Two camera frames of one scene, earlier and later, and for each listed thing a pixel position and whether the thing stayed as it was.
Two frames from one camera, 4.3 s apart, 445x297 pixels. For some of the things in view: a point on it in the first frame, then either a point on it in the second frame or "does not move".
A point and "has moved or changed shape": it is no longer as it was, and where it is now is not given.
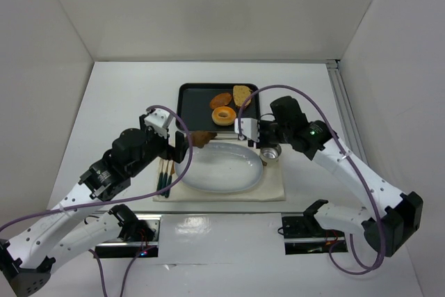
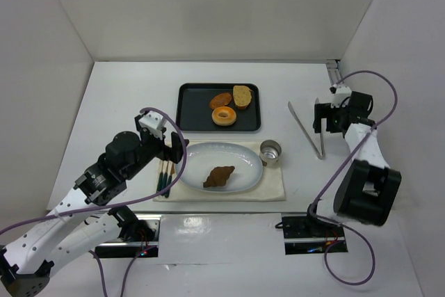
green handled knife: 165,177 does not move
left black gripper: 179,145 does not move
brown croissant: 199,138 to 218,176
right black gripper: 252,141 to 320,118
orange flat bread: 220,99 does not move
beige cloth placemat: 270,186 does not move
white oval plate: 222,167 does not move
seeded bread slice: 240,93 does not move
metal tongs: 225,137 has moved or changed shape
